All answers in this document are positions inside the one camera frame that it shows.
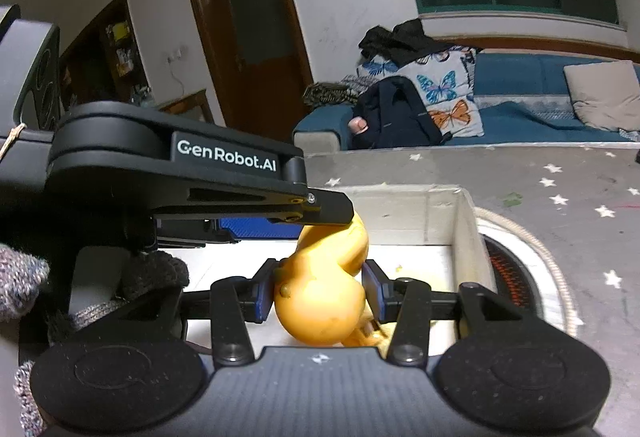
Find grey star-printed mat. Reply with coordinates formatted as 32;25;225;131
304;141;640;437

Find wooden shelf cabinet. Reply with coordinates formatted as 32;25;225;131
59;0;152;110

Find white box container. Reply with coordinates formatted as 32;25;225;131
160;186;501;354

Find leopard print cloth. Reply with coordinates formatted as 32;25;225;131
303;75;372;108

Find black backpack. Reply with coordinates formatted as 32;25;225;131
349;76;452;150

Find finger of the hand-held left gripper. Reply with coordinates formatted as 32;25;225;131
151;187;356;244

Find person's left hand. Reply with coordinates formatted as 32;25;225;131
0;244;191;437

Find round electric heater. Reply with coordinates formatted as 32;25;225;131
472;206;585;333

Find beige cushion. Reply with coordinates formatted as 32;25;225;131
563;60;640;132

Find yellow toy duck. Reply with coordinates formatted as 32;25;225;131
272;212;401;349

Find blue sofa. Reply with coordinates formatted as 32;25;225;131
292;48;640;152

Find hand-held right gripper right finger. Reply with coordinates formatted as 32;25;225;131
361;259;498;366

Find black clothing pile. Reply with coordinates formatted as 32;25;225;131
359;18;455;68

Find brown wooden door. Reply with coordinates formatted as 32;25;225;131
179;0;315;128

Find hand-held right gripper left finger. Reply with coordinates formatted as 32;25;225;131
178;258;279;366

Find butterfly print pillow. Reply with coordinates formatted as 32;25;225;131
356;45;486;138

